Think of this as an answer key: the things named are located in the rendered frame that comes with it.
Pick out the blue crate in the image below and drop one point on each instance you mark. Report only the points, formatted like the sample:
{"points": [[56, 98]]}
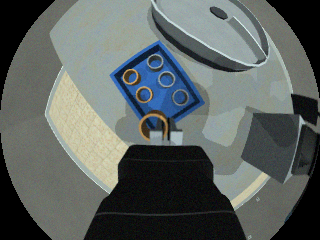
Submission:
{"points": [[162, 96]]}

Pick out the bronze bushing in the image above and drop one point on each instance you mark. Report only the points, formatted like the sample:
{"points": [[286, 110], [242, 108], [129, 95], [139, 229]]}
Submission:
{"points": [[127, 74], [145, 131], [138, 92]]}

